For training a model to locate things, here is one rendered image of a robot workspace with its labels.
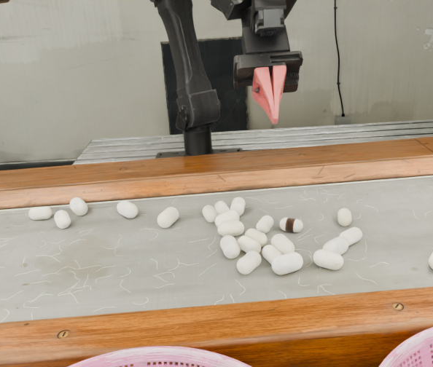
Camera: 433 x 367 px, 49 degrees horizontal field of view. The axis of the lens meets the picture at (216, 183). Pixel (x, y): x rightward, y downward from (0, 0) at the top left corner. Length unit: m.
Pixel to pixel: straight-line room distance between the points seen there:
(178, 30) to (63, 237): 0.52
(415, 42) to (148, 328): 2.50
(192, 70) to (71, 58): 1.79
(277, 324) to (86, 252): 0.29
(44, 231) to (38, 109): 2.20
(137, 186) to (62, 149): 2.17
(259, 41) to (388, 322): 0.45
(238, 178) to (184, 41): 0.37
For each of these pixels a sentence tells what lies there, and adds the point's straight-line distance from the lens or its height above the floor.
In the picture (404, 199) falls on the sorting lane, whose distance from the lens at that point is 0.73.
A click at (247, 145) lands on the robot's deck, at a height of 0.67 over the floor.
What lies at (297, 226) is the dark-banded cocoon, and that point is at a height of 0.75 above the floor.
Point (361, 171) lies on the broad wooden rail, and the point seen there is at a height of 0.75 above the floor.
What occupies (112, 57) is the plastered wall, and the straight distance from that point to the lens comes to 2.69.
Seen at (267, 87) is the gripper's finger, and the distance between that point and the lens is 0.70.
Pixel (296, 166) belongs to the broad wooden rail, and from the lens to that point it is 0.77.
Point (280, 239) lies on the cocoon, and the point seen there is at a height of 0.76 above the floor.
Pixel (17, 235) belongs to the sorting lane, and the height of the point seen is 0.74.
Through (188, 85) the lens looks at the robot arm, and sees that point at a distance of 0.99.
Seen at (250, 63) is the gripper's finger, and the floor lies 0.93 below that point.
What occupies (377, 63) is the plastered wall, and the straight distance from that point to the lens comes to 2.76.
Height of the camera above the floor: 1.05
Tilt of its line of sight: 24 degrees down
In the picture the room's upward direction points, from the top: 4 degrees counter-clockwise
